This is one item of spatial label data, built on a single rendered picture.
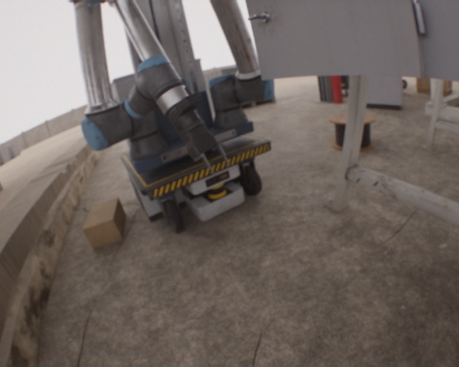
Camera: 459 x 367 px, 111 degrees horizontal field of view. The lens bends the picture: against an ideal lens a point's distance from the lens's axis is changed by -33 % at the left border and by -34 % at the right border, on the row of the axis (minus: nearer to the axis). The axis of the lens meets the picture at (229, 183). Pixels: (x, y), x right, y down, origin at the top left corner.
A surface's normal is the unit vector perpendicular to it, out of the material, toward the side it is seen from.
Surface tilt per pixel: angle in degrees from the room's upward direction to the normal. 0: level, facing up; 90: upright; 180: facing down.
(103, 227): 90
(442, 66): 90
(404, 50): 90
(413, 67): 90
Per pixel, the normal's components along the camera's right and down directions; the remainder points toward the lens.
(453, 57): -0.89, 0.34
